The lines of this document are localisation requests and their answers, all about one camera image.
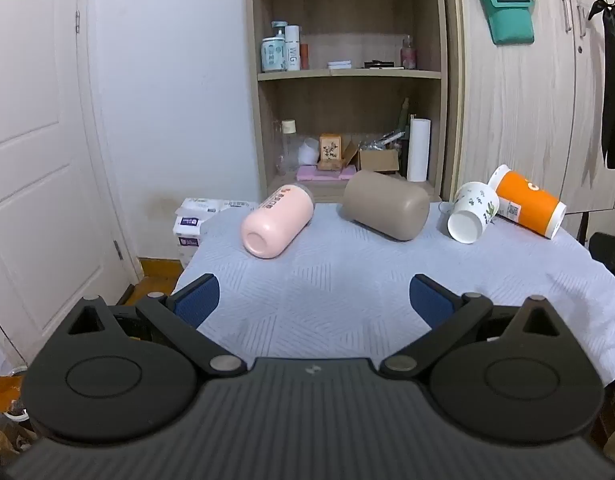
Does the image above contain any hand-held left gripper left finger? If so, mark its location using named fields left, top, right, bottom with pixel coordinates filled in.
left=62, top=273, right=248, bottom=380

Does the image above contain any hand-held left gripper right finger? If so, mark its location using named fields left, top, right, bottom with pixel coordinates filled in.
left=380, top=274, right=564, bottom=380

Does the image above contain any white floral mug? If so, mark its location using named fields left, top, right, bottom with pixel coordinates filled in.
left=439, top=181, right=500, bottom=245

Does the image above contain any taupe cup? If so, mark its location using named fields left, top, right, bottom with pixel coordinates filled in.
left=341, top=170, right=431, bottom=242

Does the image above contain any pink bottle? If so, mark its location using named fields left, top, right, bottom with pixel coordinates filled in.
left=241, top=183, right=315, bottom=260

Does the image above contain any orange paper cup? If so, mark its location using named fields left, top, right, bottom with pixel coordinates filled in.
left=489, top=164, right=567, bottom=240

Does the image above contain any white tissue paper pack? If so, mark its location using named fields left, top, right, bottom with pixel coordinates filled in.
left=172, top=215, right=204, bottom=269
left=178, top=197, right=261, bottom=222

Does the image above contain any pale blue patterned tablecloth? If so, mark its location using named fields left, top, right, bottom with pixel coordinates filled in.
left=170, top=195, right=615, bottom=392

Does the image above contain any white paper towel roll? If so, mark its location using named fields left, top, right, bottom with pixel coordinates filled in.
left=406, top=117, right=432, bottom=183

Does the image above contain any open cardboard box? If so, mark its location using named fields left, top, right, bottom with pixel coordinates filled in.
left=342, top=139, right=401, bottom=175

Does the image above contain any flat pink box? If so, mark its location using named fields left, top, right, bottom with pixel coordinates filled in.
left=296, top=164, right=357, bottom=183

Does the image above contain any clear bottle cream cap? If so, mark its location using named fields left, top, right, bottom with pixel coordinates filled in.
left=280, top=119, right=299, bottom=176

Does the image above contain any wooden floral box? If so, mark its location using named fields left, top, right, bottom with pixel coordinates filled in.
left=318, top=133, right=345, bottom=171

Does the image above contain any white crumpled bag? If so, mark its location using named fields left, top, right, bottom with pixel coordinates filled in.
left=298, top=139, right=321, bottom=165

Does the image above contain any black chair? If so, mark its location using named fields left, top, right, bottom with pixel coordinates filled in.
left=587, top=232, right=615, bottom=302

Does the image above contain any wooden wardrobe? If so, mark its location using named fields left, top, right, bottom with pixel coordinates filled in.
left=440, top=0, right=615, bottom=217

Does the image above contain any orange plastic bag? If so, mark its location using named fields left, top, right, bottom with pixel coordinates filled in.
left=0, top=374, right=24, bottom=414

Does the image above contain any wooden shelf unit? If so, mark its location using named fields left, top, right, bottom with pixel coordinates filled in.
left=244, top=0, right=449, bottom=204

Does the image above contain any white door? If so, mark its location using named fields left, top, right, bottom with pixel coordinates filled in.
left=0, top=0, right=144, bottom=378

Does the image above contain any pink glass jar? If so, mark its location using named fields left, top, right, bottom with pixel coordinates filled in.
left=400, top=35, right=419, bottom=70

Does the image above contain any teal pump bottle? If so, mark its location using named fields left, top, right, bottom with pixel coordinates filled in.
left=260, top=21, right=288, bottom=73

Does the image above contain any white cosmetic bottle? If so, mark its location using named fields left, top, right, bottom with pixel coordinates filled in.
left=284, top=25, right=303, bottom=72

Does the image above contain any teal fabric pouch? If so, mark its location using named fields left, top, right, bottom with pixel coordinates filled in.
left=476, top=0, right=536, bottom=46

